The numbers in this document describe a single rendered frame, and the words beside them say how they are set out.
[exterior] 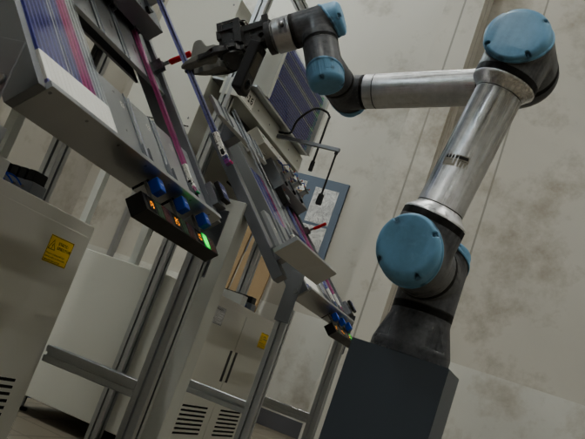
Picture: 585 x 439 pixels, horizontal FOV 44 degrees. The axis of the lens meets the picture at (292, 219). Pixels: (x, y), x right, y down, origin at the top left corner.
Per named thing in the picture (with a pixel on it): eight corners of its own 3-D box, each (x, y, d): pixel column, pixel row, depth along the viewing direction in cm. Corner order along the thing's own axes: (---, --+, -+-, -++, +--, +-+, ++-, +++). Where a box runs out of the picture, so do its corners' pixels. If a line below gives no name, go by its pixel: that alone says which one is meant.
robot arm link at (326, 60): (357, 97, 151) (349, 54, 156) (339, 70, 142) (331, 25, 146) (322, 109, 154) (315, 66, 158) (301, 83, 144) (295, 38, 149)
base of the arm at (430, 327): (451, 375, 139) (466, 327, 141) (442, 367, 125) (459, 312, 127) (378, 351, 145) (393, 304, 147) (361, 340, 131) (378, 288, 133)
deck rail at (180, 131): (198, 234, 170) (221, 223, 169) (194, 232, 168) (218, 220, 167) (116, 12, 198) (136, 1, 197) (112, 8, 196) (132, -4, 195)
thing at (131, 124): (203, 223, 168) (214, 217, 168) (24, 94, 108) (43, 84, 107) (178, 156, 175) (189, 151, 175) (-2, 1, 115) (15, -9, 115)
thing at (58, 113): (194, 233, 168) (221, 219, 167) (12, 109, 108) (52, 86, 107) (192, 227, 168) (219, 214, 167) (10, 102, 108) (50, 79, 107)
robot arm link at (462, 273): (460, 323, 139) (480, 258, 142) (445, 308, 128) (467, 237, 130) (402, 307, 145) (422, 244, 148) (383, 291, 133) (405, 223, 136)
